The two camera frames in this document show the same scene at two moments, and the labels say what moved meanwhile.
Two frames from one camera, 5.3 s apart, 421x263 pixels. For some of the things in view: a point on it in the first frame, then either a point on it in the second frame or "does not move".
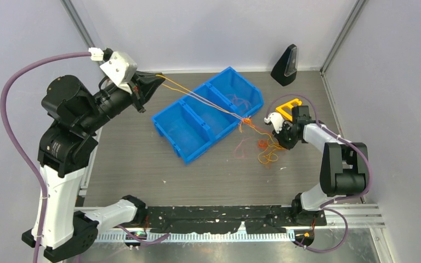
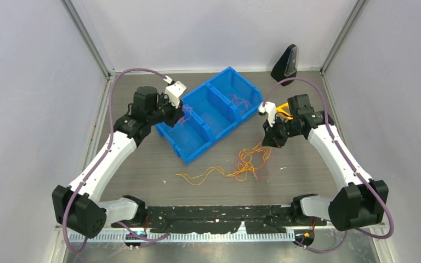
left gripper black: [140, 93] to [176, 113]
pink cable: [233, 98] to [238, 101]
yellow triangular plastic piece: [289, 104] does not move
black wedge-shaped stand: [284, 71] does not move
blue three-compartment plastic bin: [189, 125] does not move
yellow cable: [271, 156] to [249, 160]
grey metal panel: [260, 219] does not move
